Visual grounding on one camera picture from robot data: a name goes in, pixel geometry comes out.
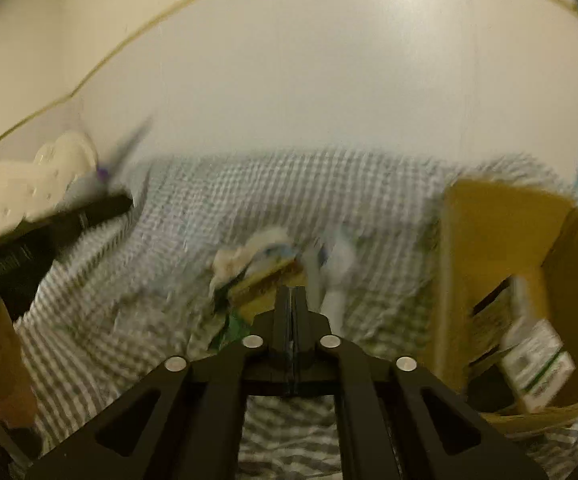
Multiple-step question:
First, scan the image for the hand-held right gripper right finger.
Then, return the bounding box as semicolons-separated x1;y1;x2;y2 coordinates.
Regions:
294;285;550;480

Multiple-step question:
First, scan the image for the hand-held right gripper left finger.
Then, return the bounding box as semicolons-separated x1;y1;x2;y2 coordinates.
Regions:
26;285;294;480

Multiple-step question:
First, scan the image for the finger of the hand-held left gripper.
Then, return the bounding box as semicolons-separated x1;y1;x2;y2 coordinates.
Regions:
94;115;155;188

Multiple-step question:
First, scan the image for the small yellow carton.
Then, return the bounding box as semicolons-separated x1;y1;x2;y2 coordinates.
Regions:
229;255;306;313

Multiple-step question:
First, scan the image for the green packet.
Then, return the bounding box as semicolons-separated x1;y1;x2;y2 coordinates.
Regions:
208;309;256;352

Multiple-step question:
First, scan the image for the white plastic bottle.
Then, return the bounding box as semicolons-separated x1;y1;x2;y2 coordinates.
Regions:
313;230;361;333

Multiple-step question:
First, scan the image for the yellow black carton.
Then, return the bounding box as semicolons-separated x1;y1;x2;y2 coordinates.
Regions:
469;275;526;363

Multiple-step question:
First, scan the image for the brown cardboard box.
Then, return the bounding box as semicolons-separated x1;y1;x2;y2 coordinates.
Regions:
433;175;578;423

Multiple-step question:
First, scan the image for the white green carton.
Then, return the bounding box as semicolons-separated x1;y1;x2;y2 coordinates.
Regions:
498;319;578;412

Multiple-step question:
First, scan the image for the grey white checked blanket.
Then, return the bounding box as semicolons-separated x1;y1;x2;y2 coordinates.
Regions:
12;147;578;480

